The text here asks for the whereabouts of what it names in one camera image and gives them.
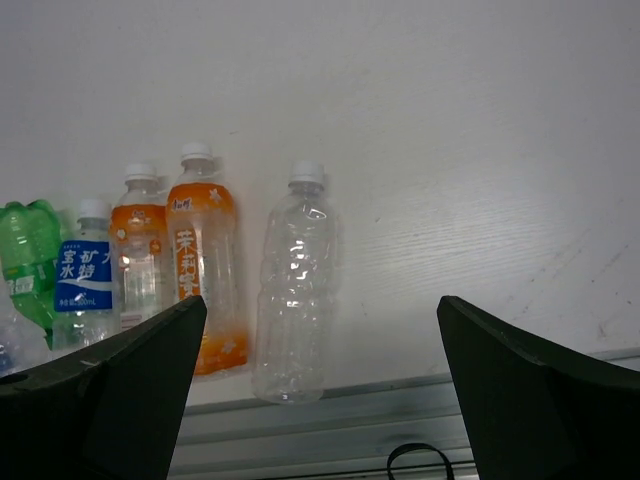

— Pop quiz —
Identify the green plastic bottle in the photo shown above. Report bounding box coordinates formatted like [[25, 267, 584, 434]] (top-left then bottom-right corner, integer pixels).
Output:
[[1, 199, 62, 346]]

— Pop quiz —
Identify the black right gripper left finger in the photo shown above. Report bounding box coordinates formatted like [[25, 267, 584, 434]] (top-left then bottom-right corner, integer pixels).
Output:
[[1, 296, 207, 479]]

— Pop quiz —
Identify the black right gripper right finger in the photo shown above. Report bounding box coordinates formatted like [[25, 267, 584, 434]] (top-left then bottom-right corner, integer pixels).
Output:
[[437, 296, 639, 479]]

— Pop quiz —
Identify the short orange label bottle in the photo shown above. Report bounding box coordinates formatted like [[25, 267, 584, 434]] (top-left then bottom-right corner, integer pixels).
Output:
[[110, 163, 173, 331]]

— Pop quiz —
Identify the black cable loop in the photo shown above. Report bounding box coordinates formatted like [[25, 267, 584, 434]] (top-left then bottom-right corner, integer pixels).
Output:
[[386, 442, 457, 480]]

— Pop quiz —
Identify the tall orange label bottle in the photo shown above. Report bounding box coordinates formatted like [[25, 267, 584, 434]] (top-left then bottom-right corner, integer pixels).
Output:
[[166, 142, 249, 376]]

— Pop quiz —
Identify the clear unlabelled plastic bottle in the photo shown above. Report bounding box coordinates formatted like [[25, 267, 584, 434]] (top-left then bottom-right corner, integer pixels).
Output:
[[252, 160, 337, 405]]

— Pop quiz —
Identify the blue label water bottle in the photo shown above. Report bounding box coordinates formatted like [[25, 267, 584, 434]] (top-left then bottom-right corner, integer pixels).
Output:
[[52, 199, 120, 356]]

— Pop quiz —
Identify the aluminium table rail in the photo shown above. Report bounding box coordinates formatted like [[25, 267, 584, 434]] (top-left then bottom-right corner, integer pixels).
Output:
[[169, 346, 640, 480]]

